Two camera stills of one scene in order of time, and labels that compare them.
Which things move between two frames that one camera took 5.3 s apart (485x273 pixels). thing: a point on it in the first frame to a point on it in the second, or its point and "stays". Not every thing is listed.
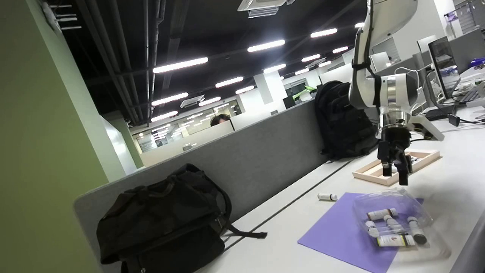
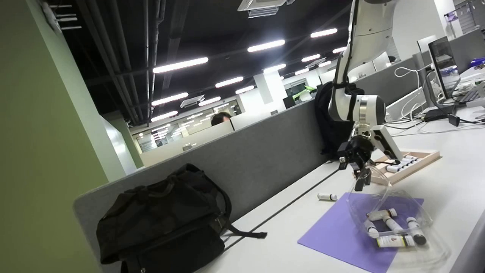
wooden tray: x=416 y=158 stays
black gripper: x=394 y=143 to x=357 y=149
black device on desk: x=442 y=114 stays
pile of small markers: x=403 y=224 stays
